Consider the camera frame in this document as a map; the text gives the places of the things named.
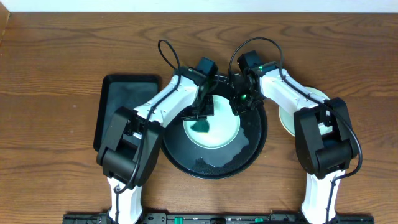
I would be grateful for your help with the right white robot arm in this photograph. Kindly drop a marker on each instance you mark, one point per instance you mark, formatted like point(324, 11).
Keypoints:
point(325, 142)

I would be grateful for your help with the light green plate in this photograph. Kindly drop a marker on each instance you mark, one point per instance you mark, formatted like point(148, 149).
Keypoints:
point(323, 129)
point(224, 126)

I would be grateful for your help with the light green back plate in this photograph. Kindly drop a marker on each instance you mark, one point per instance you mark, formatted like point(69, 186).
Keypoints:
point(224, 126)

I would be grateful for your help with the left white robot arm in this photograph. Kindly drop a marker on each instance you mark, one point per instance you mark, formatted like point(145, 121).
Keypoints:
point(129, 149)

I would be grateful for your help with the green yellow sponge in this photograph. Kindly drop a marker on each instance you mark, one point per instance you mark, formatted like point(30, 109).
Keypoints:
point(200, 126)

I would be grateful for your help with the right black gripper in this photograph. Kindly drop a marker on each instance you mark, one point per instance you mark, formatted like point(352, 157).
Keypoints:
point(237, 108)

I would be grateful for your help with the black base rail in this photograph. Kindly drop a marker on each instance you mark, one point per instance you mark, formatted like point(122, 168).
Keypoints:
point(162, 218)

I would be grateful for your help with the black rectangular tray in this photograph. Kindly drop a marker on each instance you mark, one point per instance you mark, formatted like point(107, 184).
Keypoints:
point(127, 90)

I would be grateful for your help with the light green front plate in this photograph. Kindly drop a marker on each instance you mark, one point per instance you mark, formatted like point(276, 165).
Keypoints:
point(323, 129)

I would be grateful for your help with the yellow plate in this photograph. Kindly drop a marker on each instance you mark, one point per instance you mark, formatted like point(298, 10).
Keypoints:
point(281, 123)

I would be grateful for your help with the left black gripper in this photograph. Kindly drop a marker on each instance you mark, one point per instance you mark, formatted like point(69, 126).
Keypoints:
point(197, 114)

